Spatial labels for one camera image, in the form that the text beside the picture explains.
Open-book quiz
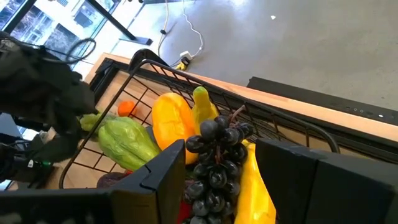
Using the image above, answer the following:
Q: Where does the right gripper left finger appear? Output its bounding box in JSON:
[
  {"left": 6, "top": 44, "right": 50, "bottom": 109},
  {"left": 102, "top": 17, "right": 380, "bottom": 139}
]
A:
[{"left": 110, "top": 139, "right": 187, "bottom": 224}]

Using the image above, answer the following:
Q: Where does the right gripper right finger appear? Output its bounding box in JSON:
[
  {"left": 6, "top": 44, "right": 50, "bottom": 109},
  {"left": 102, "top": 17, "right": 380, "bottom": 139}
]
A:
[{"left": 255, "top": 138, "right": 398, "bottom": 224}]

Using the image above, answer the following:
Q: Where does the red bell pepper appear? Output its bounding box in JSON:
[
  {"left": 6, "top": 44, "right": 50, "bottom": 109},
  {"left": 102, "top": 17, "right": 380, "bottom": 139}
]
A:
[{"left": 176, "top": 200, "right": 193, "bottom": 224}]

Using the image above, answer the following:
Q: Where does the pale green artichoke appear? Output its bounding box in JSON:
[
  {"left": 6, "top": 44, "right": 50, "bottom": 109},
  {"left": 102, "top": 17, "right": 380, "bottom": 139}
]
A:
[{"left": 79, "top": 113, "right": 108, "bottom": 133}]

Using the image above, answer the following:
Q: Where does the yellow banana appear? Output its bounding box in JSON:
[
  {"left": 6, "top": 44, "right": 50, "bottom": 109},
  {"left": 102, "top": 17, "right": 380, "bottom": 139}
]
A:
[
  {"left": 233, "top": 139, "right": 277, "bottom": 224},
  {"left": 190, "top": 86, "right": 220, "bottom": 135}
]

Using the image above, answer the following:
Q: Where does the black grape bunch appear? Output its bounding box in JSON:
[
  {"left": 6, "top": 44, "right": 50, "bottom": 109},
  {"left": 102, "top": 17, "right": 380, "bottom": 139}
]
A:
[{"left": 182, "top": 105, "right": 255, "bottom": 224}]

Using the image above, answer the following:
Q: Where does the yellow-orange mango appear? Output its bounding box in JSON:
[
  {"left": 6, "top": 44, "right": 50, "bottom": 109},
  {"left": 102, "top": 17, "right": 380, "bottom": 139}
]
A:
[{"left": 151, "top": 92, "right": 200, "bottom": 165}]

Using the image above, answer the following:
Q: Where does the small orange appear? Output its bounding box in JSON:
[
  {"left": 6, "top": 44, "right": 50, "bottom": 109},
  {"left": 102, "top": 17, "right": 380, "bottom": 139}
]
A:
[{"left": 117, "top": 100, "right": 137, "bottom": 118}]

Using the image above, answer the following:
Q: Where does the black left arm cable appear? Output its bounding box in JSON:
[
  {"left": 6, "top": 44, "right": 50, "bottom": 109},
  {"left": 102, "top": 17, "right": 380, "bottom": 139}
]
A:
[{"left": 0, "top": 30, "right": 97, "bottom": 66}]

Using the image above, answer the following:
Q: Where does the black wire basket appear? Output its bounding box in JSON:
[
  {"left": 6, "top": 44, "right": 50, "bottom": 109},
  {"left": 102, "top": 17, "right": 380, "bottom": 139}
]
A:
[{"left": 58, "top": 58, "right": 340, "bottom": 190}]

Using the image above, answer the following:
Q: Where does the yellow floor cable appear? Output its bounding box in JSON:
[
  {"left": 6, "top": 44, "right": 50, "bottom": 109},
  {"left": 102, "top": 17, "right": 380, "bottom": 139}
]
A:
[{"left": 157, "top": 0, "right": 170, "bottom": 58}]

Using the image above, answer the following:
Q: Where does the white floor cable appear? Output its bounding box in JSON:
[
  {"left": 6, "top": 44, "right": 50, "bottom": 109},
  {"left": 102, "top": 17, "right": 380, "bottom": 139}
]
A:
[{"left": 182, "top": 0, "right": 205, "bottom": 60}]

